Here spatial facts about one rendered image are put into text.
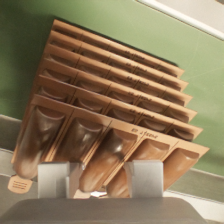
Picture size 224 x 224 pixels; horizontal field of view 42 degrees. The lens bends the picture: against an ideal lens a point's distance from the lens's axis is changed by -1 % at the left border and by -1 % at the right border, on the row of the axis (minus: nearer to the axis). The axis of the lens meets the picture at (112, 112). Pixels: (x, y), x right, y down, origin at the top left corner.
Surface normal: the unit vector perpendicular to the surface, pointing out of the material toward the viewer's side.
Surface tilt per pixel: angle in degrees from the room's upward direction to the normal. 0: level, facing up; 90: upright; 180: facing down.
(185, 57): 2
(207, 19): 90
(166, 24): 2
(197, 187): 90
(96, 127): 90
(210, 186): 90
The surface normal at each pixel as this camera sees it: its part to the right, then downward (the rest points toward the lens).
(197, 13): 0.41, -0.66
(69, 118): 0.01, 0.70
